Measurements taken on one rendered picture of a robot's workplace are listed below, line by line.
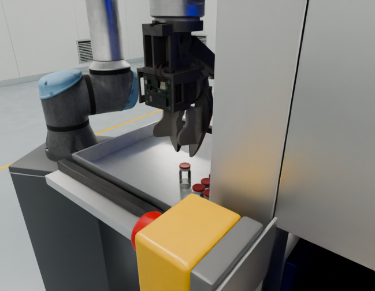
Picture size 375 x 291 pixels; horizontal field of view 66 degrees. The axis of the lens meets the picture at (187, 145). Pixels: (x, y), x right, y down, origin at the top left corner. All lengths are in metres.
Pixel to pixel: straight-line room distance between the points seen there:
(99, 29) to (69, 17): 5.37
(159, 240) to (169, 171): 0.38
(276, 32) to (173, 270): 0.17
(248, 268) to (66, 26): 6.05
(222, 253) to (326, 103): 0.12
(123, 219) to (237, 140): 0.29
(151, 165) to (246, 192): 0.38
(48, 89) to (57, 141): 0.14
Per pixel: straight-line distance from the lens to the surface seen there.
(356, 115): 0.21
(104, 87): 0.85
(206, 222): 0.23
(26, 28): 5.85
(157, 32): 0.40
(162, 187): 0.54
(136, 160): 0.64
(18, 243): 1.94
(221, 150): 0.25
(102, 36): 0.84
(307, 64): 0.21
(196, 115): 0.46
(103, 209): 0.51
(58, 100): 0.83
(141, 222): 0.26
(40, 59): 5.95
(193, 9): 0.41
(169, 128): 0.49
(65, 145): 0.87
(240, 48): 0.22
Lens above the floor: 1.18
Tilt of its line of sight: 26 degrees down
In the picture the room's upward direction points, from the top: straight up
